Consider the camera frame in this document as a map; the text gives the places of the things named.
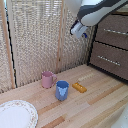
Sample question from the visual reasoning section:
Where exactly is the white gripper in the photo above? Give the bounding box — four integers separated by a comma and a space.
70, 20, 89, 40

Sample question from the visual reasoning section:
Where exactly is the brown drawer with short handle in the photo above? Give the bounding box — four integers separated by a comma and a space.
94, 13, 128, 51

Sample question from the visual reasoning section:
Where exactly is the pink mug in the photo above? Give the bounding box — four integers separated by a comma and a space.
41, 70, 58, 90

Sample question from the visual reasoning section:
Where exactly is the dark wooden drawer cabinet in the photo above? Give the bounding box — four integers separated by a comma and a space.
86, 9, 128, 83

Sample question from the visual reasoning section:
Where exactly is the blue cup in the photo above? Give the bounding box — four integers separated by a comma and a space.
54, 80, 70, 102

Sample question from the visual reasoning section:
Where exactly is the wide bamboo blind panel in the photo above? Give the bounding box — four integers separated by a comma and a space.
7, 0, 64, 88

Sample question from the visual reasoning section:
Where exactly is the yellow block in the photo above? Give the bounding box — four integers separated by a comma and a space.
72, 82, 88, 94

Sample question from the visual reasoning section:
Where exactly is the white patterned plate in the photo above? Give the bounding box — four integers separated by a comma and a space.
0, 99, 39, 128

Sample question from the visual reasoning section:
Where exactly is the brown drawer with long handle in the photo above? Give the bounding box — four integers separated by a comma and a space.
88, 41, 128, 81

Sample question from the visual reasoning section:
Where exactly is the grey robot base mount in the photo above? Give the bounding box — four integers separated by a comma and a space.
111, 108, 128, 128

